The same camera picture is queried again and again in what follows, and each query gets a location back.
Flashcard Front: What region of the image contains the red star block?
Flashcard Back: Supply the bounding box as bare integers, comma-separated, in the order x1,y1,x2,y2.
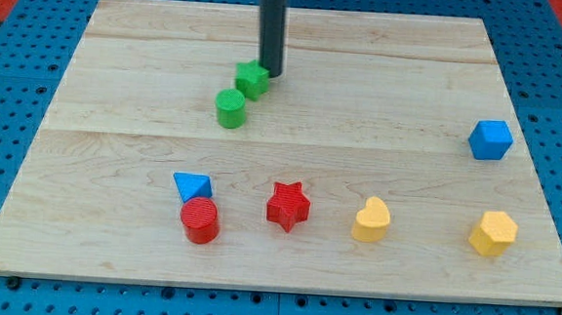
265,181,310,233

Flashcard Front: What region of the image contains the green cylinder block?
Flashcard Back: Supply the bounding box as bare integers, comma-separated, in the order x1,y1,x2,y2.
215,88,246,129

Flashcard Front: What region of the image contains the green star block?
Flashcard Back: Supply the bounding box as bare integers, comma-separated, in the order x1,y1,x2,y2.
234,60,269,101

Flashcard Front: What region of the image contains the blue triangle block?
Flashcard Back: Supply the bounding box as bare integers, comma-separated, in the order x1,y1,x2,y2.
173,172,214,204

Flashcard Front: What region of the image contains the red cylinder block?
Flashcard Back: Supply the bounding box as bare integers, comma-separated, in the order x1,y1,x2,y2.
180,196,221,245

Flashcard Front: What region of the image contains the light wooden board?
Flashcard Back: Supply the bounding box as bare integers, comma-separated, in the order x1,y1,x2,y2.
0,0,562,306

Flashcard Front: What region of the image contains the yellow heart block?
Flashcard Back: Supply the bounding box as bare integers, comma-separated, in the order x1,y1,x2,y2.
350,196,391,243

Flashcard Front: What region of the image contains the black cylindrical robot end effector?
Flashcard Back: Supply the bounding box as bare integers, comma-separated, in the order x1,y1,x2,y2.
259,0,288,78

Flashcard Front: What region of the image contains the blue cube block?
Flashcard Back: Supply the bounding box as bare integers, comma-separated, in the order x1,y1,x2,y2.
468,119,513,161

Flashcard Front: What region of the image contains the yellow hexagon block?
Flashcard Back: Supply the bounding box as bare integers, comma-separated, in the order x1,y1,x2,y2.
467,211,519,256

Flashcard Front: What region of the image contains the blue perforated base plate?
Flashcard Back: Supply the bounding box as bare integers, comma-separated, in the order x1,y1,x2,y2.
0,0,562,315

